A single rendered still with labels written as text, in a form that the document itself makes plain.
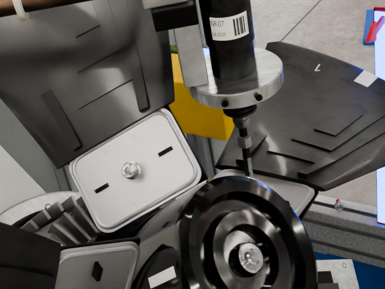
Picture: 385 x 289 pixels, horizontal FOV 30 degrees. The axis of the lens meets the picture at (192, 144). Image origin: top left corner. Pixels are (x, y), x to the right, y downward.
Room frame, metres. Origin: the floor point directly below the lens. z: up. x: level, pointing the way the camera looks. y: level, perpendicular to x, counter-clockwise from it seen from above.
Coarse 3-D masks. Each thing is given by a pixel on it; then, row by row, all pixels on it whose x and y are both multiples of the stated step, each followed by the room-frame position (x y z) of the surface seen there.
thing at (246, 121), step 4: (248, 116) 0.46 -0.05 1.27; (236, 120) 0.45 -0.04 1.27; (240, 120) 0.45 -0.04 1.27; (244, 120) 0.45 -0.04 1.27; (248, 120) 0.45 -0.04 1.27; (236, 124) 0.45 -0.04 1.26; (240, 124) 0.45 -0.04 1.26; (244, 124) 0.45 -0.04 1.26; (248, 124) 0.45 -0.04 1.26; (240, 128) 0.45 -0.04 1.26
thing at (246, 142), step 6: (240, 132) 0.46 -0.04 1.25; (246, 132) 0.46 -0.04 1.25; (240, 138) 0.45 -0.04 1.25; (246, 138) 0.45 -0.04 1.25; (240, 144) 0.45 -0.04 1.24; (246, 144) 0.45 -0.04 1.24; (246, 150) 0.45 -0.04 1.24; (246, 156) 0.45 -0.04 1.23; (246, 162) 0.46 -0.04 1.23; (246, 168) 0.46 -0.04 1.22; (246, 174) 0.46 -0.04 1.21; (252, 174) 0.46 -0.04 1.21
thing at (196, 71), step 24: (144, 0) 0.44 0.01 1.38; (168, 0) 0.44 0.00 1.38; (192, 0) 0.45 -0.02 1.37; (168, 24) 0.44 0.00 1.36; (192, 24) 0.44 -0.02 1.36; (192, 48) 0.44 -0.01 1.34; (192, 72) 0.44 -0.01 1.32; (264, 72) 0.45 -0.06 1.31; (192, 96) 0.45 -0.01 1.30; (216, 96) 0.43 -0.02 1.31; (240, 96) 0.42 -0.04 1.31; (264, 96) 0.43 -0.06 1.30
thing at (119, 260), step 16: (64, 256) 0.33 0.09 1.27; (80, 256) 0.34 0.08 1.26; (96, 256) 0.34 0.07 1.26; (112, 256) 0.35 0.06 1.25; (128, 256) 0.36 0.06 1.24; (64, 272) 0.33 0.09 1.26; (80, 272) 0.34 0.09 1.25; (112, 272) 0.35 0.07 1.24; (128, 272) 0.35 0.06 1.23; (64, 288) 0.33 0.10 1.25; (80, 288) 0.34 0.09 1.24; (96, 288) 0.34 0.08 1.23; (112, 288) 0.35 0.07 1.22; (128, 288) 0.35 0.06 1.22
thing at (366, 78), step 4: (364, 72) 0.66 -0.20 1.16; (368, 72) 0.66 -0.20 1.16; (360, 76) 0.65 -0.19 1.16; (364, 76) 0.65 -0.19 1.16; (368, 76) 0.65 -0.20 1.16; (372, 76) 0.65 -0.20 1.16; (376, 76) 0.65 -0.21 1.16; (356, 80) 0.64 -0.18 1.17; (360, 80) 0.64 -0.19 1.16; (364, 80) 0.64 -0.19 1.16; (368, 80) 0.64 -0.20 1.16; (372, 80) 0.64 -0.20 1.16; (364, 84) 0.63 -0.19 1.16; (368, 84) 0.63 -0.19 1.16
